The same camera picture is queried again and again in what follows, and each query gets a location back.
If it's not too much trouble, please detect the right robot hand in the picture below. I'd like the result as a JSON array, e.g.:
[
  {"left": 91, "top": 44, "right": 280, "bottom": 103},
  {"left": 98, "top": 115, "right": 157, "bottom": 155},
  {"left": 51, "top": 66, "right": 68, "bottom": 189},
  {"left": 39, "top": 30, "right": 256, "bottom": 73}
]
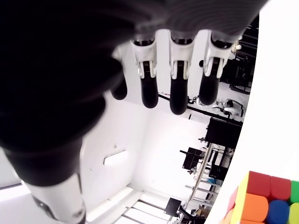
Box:
[{"left": 0, "top": 0, "right": 269, "bottom": 224}]

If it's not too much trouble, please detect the multicoloured Rubik's cube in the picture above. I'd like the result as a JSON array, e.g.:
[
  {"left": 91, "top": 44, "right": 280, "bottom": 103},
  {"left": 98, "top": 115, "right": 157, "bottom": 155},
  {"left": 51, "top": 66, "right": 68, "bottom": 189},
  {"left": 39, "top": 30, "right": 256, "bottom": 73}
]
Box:
[{"left": 222, "top": 170, "right": 299, "bottom": 224}]

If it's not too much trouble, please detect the white ceiling lamp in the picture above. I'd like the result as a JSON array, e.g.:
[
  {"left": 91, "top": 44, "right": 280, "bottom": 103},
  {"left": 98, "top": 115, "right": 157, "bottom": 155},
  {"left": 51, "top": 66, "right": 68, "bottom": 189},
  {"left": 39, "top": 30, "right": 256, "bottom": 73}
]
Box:
[{"left": 103, "top": 150, "right": 128, "bottom": 166}]

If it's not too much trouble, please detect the black monitor screen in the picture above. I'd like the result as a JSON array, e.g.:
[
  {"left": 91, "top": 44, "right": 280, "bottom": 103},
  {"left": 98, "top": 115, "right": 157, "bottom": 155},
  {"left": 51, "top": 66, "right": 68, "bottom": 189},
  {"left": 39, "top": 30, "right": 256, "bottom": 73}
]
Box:
[
  {"left": 206, "top": 117, "right": 243, "bottom": 149},
  {"left": 181, "top": 147, "right": 206, "bottom": 169}
]

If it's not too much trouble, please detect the metal frame rack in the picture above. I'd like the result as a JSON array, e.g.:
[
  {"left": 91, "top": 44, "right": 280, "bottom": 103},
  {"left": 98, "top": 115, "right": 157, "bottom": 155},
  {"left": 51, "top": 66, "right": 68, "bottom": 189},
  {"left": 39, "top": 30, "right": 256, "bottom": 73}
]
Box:
[{"left": 185, "top": 142, "right": 226, "bottom": 212}]

